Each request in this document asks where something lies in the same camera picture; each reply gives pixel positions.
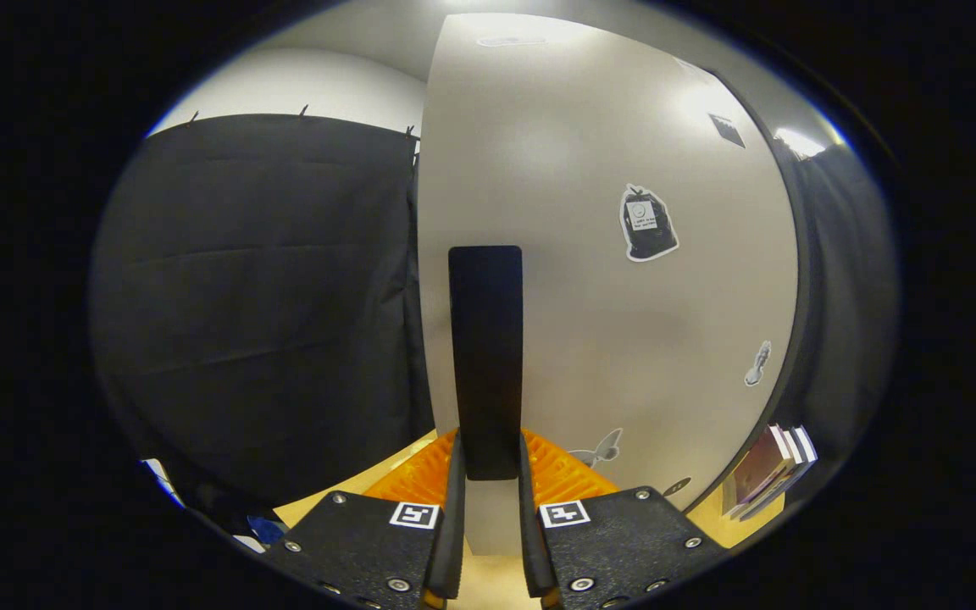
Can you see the small blue object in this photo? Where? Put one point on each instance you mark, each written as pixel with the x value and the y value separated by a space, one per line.
pixel 266 530

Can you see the black backdrop cloth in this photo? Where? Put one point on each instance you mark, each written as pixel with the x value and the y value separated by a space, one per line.
pixel 242 296

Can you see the small ceiling light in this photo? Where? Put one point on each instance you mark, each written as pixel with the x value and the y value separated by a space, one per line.
pixel 800 142

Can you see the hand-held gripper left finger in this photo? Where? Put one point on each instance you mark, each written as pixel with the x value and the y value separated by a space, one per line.
pixel 450 542

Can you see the white spine book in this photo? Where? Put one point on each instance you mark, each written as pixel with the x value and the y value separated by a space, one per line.
pixel 795 449

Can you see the blue grey book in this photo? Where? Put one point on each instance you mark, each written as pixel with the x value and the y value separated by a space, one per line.
pixel 807 442

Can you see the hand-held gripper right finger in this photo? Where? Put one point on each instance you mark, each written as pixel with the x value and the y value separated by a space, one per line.
pixel 532 542

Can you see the grey cabinet door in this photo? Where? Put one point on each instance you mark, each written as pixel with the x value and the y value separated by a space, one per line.
pixel 607 339

